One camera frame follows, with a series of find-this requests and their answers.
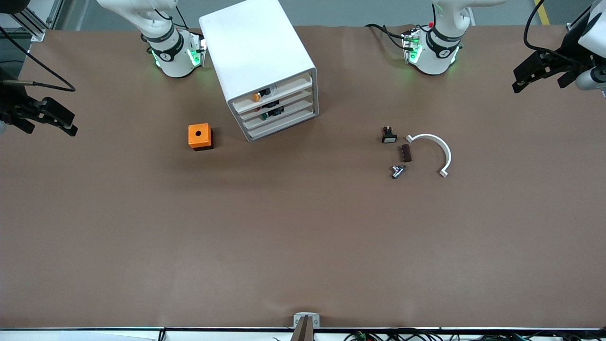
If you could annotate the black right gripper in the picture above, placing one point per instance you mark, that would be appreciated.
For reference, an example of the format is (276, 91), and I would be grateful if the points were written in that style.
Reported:
(9, 105)

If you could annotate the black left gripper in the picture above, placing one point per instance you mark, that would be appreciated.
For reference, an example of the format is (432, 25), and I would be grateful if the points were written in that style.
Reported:
(569, 62)

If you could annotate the orange push button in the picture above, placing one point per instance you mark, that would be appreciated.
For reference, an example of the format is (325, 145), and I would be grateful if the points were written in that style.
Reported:
(256, 97)

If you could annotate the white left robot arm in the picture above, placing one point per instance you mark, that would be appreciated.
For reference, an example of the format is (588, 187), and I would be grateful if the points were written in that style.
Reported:
(433, 59)

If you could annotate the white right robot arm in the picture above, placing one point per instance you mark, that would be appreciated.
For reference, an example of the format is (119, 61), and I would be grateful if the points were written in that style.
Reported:
(175, 59)

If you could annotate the white drawer cabinet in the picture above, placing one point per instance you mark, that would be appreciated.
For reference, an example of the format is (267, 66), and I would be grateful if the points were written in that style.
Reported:
(255, 47)

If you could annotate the orange box with hole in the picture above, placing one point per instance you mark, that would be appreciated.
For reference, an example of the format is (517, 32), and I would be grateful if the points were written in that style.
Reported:
(199, 135)

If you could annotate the brown ridged block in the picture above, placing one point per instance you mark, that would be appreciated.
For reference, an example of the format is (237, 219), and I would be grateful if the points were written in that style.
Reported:
(406, 153)

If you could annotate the brown table cover sheet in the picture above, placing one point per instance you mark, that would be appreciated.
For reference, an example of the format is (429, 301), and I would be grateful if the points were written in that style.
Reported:
(303, 237)

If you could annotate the aluminium frame profile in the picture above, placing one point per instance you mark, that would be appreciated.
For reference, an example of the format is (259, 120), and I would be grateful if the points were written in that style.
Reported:
(54, 14)
(38, 34)
(570, 27)

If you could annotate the white curved bracket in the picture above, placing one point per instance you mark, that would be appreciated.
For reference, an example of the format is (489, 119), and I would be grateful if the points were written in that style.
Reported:
(445, 151)

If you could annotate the black white-faced switch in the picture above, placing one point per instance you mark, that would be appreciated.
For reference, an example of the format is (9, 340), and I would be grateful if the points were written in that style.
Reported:
(389, 137)

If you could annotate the silver metal key switch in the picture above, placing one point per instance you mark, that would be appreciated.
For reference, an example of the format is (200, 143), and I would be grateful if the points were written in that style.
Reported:
(397, 171)

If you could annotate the grey metal bracket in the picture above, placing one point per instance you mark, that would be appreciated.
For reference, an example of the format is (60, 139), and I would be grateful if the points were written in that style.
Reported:
(298, 319)

